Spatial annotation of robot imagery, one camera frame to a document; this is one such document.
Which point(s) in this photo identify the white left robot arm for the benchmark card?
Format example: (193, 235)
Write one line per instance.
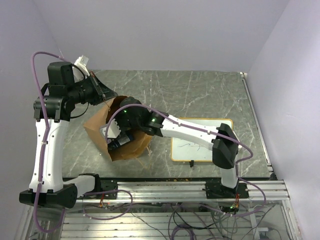
(68, 84)

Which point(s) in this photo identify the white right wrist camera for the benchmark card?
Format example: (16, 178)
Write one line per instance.
(110, 133)

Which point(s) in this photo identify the white dry-erase board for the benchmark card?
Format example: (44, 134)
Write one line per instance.
(186, 151)

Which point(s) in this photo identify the aluminium mounting rail frame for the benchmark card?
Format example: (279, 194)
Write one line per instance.
(169, 209)

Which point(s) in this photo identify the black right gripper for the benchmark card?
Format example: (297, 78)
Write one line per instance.
(117, 118)

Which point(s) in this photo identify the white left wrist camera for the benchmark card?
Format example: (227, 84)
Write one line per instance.
(81, 63)

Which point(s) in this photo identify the dark blue snack packet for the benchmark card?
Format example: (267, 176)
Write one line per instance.
(121, 140)

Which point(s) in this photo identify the brown paper bag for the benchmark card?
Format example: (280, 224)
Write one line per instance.
(129, 150)

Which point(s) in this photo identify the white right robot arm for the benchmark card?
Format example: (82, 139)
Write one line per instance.
(221, 140)

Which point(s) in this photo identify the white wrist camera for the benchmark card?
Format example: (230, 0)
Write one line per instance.
(81, 63)
(110, 133)

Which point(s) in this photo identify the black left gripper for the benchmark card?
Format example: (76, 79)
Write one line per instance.
(101, 91)

